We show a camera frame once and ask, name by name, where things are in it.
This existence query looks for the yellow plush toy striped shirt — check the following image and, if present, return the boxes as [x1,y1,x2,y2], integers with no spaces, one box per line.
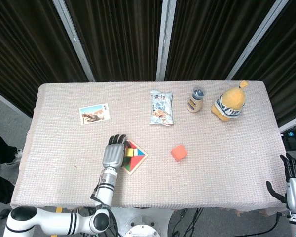
[210,80,249,122]

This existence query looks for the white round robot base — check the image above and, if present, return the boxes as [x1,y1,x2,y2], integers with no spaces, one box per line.
[110,207,175,237]

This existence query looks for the colourful wooden tangram puzzle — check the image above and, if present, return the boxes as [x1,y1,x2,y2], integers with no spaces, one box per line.
[120,139,148,176]

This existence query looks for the mayonnaise bottle with grey cap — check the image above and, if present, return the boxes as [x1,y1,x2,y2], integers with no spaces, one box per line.
[186,86,207,114]

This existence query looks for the grey metal frame post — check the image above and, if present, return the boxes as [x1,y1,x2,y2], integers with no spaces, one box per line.
[51,0,96,82]
[155,0,177,81]
[225,0,291,81]

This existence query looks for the grey metal frame rail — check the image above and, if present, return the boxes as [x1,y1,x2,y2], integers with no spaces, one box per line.
[0,86,28,117]
[278,118,296,133]

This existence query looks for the white snack bag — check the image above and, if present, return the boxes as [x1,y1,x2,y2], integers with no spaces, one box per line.
[149,89,175,128]

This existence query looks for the orange cube block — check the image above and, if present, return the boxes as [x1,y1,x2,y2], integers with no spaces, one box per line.
[170,144,188,163]

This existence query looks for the landscape photo postcard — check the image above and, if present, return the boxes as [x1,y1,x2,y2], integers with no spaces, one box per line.
[79,103,111,126]

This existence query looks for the pink woven tablecloth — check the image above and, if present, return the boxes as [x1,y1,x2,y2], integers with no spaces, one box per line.
[10,80,288,213]

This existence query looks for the black equipment box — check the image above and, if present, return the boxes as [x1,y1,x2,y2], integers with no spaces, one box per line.
[282,123,296,152]

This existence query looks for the person leg black trousers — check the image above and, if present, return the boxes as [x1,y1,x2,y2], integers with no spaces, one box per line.
[0,127,18,164]
[0,167,16,205]

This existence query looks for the dark pleated curtain panel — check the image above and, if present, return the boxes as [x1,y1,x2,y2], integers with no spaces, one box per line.
[0,0,89,119]
[233,0,296,127]
[164,0,278,81]
[64,0,163,82]

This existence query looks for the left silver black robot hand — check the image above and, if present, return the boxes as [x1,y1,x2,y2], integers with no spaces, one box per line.
[102,134,130,171]

